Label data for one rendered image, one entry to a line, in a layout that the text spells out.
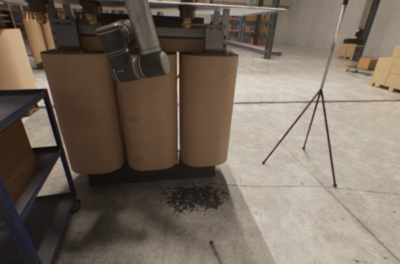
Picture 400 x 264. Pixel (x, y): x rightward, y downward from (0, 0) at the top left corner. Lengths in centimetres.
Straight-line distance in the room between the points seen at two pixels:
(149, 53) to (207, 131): 80
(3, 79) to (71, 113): 216
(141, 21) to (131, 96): 60
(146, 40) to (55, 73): 73
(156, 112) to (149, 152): 34
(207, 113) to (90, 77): 80
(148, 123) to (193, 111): 34
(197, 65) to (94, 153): 98
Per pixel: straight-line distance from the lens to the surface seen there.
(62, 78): 159
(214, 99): 155
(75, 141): 174
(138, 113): 154
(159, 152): 168
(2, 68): 371
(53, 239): 160
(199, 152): 171
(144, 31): 106
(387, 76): 713
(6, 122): 111
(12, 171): 127
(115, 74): 115
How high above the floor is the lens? 125
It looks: 26 degrees down
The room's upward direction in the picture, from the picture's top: 2 degrees clockwise
